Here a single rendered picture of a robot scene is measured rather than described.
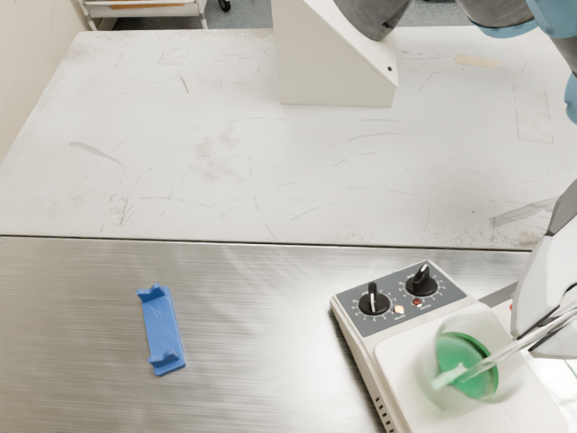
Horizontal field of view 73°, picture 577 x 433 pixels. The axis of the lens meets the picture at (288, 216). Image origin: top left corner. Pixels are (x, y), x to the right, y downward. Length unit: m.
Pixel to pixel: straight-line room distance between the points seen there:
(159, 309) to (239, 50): 0.51
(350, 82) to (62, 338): 0.52
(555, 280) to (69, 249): 0.54
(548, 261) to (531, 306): 0.03
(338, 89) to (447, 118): 0.18
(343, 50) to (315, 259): 0.30
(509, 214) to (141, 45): 0.71
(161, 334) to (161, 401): 0.07
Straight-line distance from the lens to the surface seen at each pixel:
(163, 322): 0.49
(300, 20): 0.59
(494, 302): 0.52
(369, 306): 0.42
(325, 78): 0.64
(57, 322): 0.56
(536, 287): 0.23
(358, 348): 0.41
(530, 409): 0.41
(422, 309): 0.43
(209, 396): 0.47
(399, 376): 0.38
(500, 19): 0.71
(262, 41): 0.83
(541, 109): 0.75
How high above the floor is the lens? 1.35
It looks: 57 degrees down
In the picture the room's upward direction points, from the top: 6 degrees counter-clockwise
